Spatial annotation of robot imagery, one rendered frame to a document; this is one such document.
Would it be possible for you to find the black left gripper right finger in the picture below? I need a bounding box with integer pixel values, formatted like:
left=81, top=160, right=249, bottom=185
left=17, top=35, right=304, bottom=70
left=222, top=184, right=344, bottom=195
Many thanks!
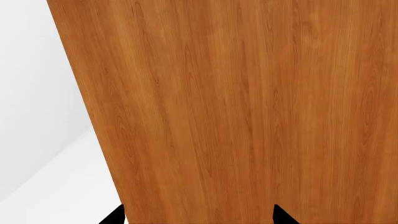
left=273, top=203, right=301, bottom=224

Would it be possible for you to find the brown wooden cabinet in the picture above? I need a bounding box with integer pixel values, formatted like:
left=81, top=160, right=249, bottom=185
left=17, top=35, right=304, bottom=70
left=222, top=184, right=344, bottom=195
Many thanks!
left=46, top=0, right=398, bottom=224

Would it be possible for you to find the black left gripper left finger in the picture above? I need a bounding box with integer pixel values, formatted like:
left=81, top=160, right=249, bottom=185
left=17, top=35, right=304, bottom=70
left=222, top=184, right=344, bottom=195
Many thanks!
left=98, top=203, right=126, bottom=224

